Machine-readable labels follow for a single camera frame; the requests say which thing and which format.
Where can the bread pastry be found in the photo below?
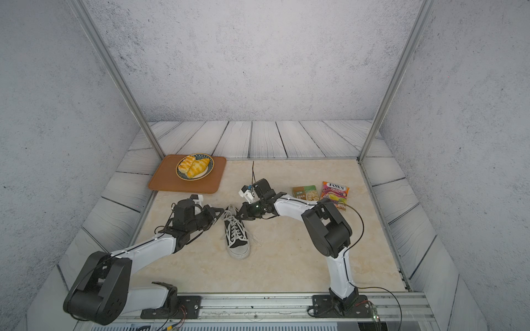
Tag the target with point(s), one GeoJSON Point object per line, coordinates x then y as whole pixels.
{"type": "Point", "coordinates": [184, 165]}
{"type": "Point", "coordinates": [199, 166]}

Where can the green snack packet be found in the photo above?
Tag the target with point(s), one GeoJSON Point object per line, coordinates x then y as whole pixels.
{"type": "Point", "coordinates": [308, 193]}

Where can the left aluminium corner post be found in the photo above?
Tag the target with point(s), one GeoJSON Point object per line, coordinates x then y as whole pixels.
{"type": "Point", "coordinates": [80, 11]}

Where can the brown leather mat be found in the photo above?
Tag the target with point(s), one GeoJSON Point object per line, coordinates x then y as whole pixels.
{"type": "Point", "coordinates": [167, 179]}

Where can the aluminium corner post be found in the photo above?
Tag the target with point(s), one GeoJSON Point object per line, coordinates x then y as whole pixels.
{"type": "Point", "coordinates": [80, 11]}
{"type": "Point", "coordinates": [405, 57]}

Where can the right bread pastry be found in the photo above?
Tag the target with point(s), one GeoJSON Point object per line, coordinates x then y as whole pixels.
{"type": "Point", "coordinates": [199, 166]}

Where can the yellow rimmed plate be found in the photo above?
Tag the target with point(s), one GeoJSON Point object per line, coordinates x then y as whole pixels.
{"type": "Point", "coordinates": [204, 174]}

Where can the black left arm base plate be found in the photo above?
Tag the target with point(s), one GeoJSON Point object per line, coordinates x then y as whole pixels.
{"type": "Point", "coordinates": [182, 307]}

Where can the right aluminium corner post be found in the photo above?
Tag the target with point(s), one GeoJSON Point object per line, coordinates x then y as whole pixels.
{"type": "Point", "coordinates": [405, 57]}

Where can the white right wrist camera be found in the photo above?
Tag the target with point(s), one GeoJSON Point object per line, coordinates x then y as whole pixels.
{"type": "Point", "coordinates": [247, 192]}

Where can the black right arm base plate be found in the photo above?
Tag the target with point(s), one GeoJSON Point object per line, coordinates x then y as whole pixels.
{"type": "Point", "coordinates": [353, 307]}

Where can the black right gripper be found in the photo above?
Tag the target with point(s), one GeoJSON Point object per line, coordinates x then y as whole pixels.
{"type": "Point", "coordinates": [248, 214]}

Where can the left bread pastry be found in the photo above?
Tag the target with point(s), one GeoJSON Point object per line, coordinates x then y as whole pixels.
{"type": "Point", "coordinates": [184, 165]}

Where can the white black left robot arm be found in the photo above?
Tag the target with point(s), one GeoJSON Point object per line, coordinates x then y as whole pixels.
{"type": "Point", "coordinates": [102, 292]}

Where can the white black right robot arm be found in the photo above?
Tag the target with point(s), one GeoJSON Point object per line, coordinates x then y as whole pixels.
{"type": "Point", "coordinates": [327, 228]}

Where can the black white canvas sneaker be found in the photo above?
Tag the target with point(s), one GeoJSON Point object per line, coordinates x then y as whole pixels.
{"type": "Point", "coordinates": [240, 255]}

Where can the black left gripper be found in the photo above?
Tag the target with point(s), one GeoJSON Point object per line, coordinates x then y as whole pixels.
{"type": "Point", "coordinates": [209, 211]}

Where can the pink Fox's candy bag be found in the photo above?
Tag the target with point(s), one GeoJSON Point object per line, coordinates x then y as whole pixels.
{"type": "Point", "coordinates": [336, 193]}

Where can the aluminium front rail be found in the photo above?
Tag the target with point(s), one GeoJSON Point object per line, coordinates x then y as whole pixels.
{"type": "Point", "coordinates": [401, 311]}

